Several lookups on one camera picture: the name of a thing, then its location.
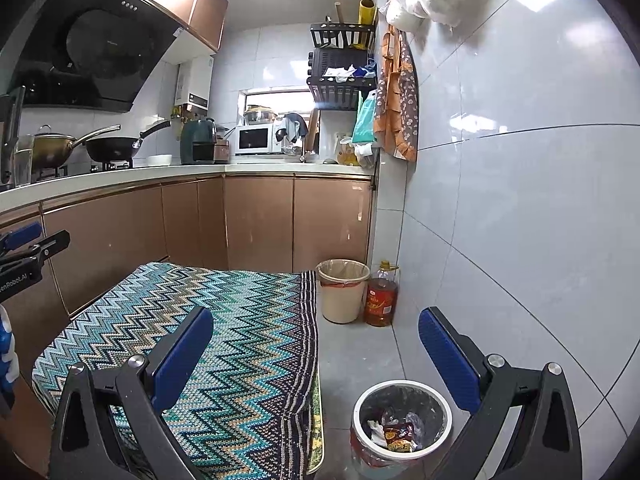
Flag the white rimmed bin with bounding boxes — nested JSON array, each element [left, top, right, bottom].
[[350, 380, 453, 468]]

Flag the white microwave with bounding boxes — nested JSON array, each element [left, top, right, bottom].
[[235, 124, 283, 155]]

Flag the orange floral apron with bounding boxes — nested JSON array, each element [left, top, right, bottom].
[[372, 24, 418, 162]]

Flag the dark upright frame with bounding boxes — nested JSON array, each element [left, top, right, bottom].
[[0, 86, 26, 186]]

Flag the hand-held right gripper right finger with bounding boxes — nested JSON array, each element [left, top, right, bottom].
[[417, 306, 583, 480]]

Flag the black storage rack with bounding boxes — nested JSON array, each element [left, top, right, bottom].
[[306, 20, 378, 111]]

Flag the brass wok with steel handle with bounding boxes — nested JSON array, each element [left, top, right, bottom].
[[30, 124, 122, 168]]

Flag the white kitchen countertop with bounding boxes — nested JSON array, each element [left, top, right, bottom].
[[0, 160, 376, 216]]

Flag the cooking oil bottle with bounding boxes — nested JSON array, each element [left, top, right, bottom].
[[363, 260, 401, 327]]

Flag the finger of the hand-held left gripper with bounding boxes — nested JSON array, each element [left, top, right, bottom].
[[0, 222, 43, 253], [0, 230, 71, 273]]

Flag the brown base cabinets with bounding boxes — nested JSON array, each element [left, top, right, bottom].
[[0, 172, 375, 461]]

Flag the gas stove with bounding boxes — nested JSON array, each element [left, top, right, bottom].
[[32, 159, 133, 181]]

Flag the teal bag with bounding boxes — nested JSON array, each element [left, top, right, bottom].
[[352, 91, 378, 145]]

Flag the brown upper cabinets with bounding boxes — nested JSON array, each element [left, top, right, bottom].
[[75, 0, 230, 53]]

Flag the black frying pan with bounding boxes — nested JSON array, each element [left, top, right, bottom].
[[85, 119, 172, 163]]

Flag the zigzag knitted table cloth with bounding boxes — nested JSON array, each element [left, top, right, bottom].
[[31, 261, 326, 480]]

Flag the beige waste bin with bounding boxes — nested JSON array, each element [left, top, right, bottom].
[[316, 258, 371, 324]]

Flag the person's left hand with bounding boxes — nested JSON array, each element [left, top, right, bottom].
[[0, 305, 21, 411]]

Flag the dark green kettle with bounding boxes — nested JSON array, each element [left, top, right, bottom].
[[180, 117, 218, 165]]

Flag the brown yellow snack packet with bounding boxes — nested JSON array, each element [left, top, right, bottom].
[[382, 422, 418, 453]]

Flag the white water heater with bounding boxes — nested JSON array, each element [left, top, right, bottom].
[[175, 55, 215, 111]]

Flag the clear plastic bag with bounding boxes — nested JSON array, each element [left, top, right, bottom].
[[405, 412, 427, 446]]

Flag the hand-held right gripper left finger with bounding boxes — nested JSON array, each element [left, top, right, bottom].
[[49, 305, 216, 480]]

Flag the clear glass jug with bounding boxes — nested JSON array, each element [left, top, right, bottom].
[[14, 147, 33, 186]]

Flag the steel pot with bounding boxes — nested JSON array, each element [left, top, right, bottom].
[[243, 105, 278, 126]]

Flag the small white plastic bag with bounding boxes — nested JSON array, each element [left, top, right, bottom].
[[352, 142, 376, 168]]

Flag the yellow film roll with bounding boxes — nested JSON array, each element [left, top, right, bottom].
[[357, 0, 377, 48]]

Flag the grey blue cloth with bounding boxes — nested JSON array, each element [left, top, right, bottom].
[[274, 112, 309, 145]]

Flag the black range hood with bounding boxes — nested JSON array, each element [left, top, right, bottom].
[[0, 0, 183, 113]]

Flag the window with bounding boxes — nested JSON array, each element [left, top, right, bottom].
[[239, 87, 321, 126]]

